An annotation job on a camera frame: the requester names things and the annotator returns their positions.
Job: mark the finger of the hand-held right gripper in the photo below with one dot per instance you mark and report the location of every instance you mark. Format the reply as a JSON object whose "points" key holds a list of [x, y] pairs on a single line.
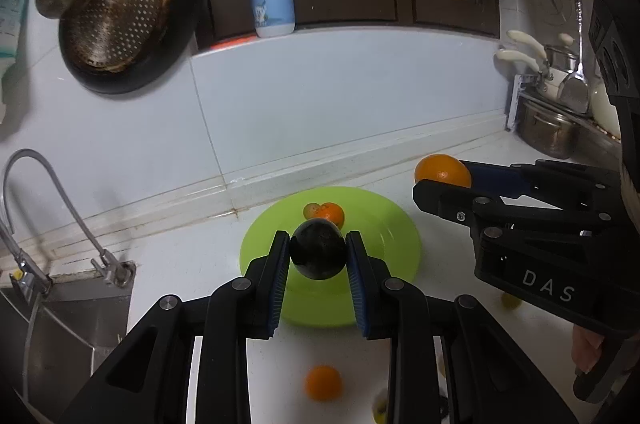
{"points": [[442, 199], [495, 176]]}

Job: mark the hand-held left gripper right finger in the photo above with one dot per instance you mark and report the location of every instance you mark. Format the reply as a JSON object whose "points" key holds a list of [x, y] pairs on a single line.
{"points": [[357, 286]]}

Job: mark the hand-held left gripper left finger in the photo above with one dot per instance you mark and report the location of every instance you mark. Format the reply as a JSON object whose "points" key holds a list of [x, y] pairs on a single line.
{"points": [[280, 279]]}

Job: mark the large orange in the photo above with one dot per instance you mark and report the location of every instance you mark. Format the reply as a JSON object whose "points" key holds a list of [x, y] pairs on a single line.
{"points": [[440, 170]]}

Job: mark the dark round avocado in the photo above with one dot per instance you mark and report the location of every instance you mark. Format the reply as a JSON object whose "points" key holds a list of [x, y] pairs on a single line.
{"points": [[318, 250]]}

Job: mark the lime green plate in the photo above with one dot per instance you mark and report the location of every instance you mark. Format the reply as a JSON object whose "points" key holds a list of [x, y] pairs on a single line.
{"points": [[395, 239]]}

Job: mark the person's right hand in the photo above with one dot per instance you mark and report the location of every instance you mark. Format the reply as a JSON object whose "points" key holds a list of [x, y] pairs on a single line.
{"points": [[586, 346]]}

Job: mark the small yellow-green fruit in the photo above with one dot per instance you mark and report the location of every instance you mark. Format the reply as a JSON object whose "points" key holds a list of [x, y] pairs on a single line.
{"points": [[510, 300], [380, 411]]}

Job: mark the stainless steel pot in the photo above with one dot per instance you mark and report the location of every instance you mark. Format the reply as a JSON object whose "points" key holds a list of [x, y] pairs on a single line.
{"points": [[547, 129]]}

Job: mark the metal knife rack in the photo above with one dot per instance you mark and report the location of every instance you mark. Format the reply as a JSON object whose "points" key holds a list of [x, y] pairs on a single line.
{"points": [[515, 104]]}

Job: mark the small reddish fruit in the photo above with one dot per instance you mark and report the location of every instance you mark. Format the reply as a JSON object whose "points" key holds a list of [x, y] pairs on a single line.
{"points": [[311, 209]]}

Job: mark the small tangerine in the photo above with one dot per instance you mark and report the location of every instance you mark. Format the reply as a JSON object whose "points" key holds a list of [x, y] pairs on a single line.
{"points": [[324, 382], [334, 213]]}

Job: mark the metal spatula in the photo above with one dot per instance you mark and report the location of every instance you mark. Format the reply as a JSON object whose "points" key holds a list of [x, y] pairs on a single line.
{"points": [[575, 89]]}

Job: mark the steel pot with lid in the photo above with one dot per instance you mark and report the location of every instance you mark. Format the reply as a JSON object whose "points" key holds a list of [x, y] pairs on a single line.
{"points": [[562, 56]]}

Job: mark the chrome faucet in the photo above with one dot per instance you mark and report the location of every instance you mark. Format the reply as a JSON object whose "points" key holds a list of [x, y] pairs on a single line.
{"points": [[65, 199]]}

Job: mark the stainless steel sink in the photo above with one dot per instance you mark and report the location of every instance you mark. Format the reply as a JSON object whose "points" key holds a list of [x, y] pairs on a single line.
{"points": [[60, 344]]}

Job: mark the black frying pan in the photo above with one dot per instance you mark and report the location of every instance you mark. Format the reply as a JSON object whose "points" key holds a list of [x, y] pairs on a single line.
{"points": [[175, 4]]}

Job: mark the perforated metal colander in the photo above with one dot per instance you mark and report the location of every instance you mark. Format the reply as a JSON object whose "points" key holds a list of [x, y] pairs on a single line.
{"points": [[120, 9]]}

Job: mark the white and teal package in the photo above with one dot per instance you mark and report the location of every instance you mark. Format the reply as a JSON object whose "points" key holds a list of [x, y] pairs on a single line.
{"points": [[17, 4]]}

